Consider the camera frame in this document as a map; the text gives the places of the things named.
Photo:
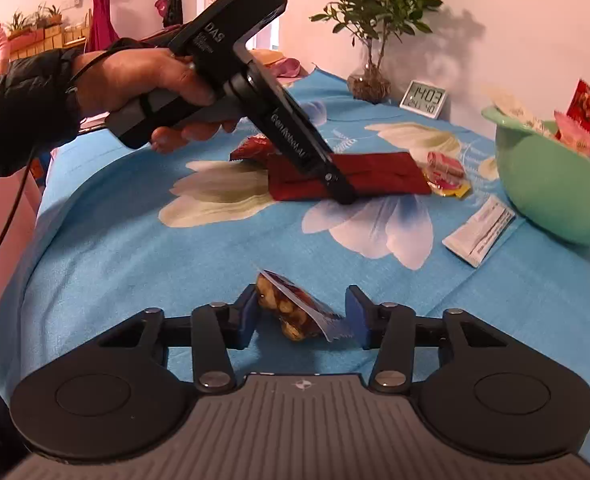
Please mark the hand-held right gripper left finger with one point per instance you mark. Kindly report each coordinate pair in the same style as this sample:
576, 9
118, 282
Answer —
247, 317

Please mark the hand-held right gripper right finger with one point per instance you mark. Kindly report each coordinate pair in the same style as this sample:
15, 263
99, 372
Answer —
357, 317

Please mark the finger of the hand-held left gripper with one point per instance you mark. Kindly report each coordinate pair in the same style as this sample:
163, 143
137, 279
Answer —
342, 187

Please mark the clear nut packet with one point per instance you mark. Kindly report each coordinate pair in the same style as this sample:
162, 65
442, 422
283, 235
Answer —
290, 310

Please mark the dark red snack packet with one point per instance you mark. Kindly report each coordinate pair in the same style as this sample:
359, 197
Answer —
385, 175

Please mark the green plastic bowl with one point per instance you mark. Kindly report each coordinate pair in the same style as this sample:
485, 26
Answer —
550, 185

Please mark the person's left forearm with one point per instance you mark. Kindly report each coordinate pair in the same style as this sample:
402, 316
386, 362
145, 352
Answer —
20, 105

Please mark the person's left hand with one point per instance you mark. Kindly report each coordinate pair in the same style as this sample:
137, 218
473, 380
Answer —
130, 77

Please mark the dark hanging bag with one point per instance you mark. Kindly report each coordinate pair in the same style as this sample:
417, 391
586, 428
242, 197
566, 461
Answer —
175, 10

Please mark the small red snack packet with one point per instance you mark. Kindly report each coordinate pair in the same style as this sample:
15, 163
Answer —
252, 149

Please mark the glass plant vase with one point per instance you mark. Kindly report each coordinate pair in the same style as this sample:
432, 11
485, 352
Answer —
370, 87

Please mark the pink candy roll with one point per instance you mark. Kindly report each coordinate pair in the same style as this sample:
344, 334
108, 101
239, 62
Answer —
445, 164

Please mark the yellow snack packet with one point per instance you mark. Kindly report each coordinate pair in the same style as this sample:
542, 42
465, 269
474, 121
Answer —
450, 189

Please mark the blue floral tablecloth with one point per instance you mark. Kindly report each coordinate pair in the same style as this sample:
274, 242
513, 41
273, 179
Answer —
150, 270

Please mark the white digital clock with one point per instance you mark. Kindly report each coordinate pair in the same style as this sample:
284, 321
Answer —
425, 99

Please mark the red hanging garment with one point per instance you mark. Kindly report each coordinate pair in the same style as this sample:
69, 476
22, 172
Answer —
102, 25

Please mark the white sachet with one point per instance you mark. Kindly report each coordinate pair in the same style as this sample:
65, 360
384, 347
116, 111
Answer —
477, 232

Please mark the green leafy plant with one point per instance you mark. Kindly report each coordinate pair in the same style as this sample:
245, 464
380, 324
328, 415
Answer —
375, 5

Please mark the small potted plant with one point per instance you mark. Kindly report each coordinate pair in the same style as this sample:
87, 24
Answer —
50, 15
17, 22

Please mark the white snack packet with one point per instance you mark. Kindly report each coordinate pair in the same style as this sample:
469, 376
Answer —
515, 107

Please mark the wooden shelf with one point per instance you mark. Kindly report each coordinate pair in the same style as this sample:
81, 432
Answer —
30, 42

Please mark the pale pink snack packet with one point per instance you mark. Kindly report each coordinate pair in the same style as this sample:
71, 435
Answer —
572, 132

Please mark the red gold snack packet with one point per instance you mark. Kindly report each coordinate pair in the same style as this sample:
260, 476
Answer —
587, 105

